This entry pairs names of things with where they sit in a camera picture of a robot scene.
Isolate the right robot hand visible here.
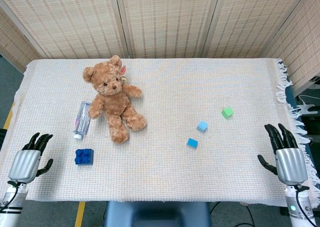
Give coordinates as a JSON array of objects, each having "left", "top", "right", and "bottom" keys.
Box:
[{"left": 257, "top": 123, "right": 309, "bottom": 186}]

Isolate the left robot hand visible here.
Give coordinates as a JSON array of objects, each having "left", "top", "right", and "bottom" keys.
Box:
[{"left": 8, "top": 132, "right": 54, "bottom": 184}]

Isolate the brown teddy bear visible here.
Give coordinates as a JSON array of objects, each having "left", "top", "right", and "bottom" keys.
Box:
[{"left": 82, "top": 54, "right": 148, "bottom": 145}]

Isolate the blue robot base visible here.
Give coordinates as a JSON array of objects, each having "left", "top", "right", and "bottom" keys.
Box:
[{"left": 103, "top": 201, "right": 212, "bottom": 227}]

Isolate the dark blue building brick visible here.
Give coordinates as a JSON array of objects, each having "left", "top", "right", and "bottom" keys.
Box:
[{"left": 75, "top": 148, "right": 95, "bottom": 166}]

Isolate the clear plastic water bottle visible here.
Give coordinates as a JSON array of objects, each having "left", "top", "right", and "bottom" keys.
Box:
[{"left": 72, "top": 100, "right": 92, "bottom": 140}]

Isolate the green foam cube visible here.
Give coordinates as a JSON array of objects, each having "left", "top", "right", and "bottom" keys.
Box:
[{"left": 221, "top": 106, "right": 235, "bottom": 119}]

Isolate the light blue foam cube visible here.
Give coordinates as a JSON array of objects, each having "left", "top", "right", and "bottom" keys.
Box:
[{"left": 196, "top": 120, "right": 209, "bottom": 133}]

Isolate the blue and white block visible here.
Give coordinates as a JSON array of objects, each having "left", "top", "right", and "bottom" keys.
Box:
[{"left": 186, "top": 137, "right": 199, "bottom": 150}]

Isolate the white woven tablecloth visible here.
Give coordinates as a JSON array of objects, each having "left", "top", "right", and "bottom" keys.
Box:
[{"left": 0, "top": 57, "right": 320, "bottom": 208}]

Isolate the beige folding screen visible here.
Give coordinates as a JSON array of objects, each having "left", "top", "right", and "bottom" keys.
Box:
[{"left": 0, "top": 0, "right": 320, "bottom": 90}]

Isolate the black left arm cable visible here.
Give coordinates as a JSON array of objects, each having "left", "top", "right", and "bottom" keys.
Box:
[{"left": 0, "top": 180, "right": 21, "bottom": 212}]

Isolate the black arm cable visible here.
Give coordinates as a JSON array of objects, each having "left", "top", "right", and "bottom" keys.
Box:
[
  {"left": 294, "top": 184, "right": 318, "bottom": 227},
  {"left": 0, "top": 180, "right": 21, "bottom": 212}
]

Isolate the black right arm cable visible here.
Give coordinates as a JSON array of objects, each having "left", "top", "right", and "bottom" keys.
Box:
[{"left": 294, "top": 184, "right": 318, "bottom": 227}]

